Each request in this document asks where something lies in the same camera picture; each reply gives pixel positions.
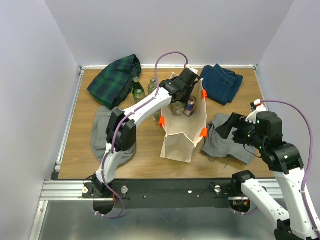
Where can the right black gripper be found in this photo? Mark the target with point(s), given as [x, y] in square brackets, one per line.
[241, 123]

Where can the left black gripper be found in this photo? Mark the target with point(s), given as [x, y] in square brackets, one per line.
[185, 98]

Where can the clear bottle back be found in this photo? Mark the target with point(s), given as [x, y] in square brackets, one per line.
[177, 108]

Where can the clear bottle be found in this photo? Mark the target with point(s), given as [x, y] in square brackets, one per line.
[177, 108]
[138, 95]
[157, 115]
[152, 86]

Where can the green Perrier bottle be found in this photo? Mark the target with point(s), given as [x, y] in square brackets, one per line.
[137, 86]

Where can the beige canvas tote bag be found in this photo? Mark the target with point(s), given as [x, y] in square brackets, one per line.
[183, 133]

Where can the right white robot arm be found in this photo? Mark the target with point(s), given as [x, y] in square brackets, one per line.
[299, 221]

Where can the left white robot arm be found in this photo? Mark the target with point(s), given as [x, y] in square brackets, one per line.
[121, 132]

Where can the right grey shorts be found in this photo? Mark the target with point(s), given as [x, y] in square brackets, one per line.
[217, 147]

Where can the red soda can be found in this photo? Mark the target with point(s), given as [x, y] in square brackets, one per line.
[190, 106]

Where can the blue denim jeans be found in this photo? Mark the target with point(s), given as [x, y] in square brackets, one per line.
[221, 84]

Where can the green plaid cloth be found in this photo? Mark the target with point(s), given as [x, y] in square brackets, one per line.
[114, 83]

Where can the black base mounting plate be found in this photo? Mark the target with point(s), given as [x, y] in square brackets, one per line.
[166, 193]

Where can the left grey cloth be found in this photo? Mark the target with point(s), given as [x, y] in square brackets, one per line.
[98, 134]

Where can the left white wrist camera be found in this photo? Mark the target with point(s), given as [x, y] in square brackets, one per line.
[195, 71]

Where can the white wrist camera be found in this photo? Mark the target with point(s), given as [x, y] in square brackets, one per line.
[195, 71]
[256, 107]

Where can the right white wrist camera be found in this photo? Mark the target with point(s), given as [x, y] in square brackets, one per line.
[256, 107]

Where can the aluminium frame rail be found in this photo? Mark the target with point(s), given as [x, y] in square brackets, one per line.
[41, 211]

